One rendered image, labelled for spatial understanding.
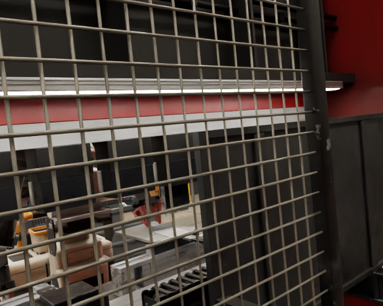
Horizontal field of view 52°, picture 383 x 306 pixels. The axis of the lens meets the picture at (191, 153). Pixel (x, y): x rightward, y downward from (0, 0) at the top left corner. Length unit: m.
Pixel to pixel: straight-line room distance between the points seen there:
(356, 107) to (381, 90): 0.12
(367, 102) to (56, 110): 1.25
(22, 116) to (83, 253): 0.97
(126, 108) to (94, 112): 0.10
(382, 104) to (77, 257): 1.45
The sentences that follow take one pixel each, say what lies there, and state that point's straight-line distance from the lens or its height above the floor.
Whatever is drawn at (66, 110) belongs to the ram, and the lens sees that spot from 1.08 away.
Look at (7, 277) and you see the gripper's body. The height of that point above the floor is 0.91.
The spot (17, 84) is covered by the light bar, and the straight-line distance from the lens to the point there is 0.84.
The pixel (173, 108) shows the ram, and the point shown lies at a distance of 1.27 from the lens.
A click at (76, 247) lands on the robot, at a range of 1.86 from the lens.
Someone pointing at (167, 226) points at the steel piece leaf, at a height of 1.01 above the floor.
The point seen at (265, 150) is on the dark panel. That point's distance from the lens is 0.82.
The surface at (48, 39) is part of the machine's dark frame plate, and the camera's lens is 1.04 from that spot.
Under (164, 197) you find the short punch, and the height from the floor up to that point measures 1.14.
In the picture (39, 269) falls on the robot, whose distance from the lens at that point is 2.11.
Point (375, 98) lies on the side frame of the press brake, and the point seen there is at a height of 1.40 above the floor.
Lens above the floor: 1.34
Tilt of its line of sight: 3 degrees down
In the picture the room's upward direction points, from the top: 6 degrees counter-clockwise
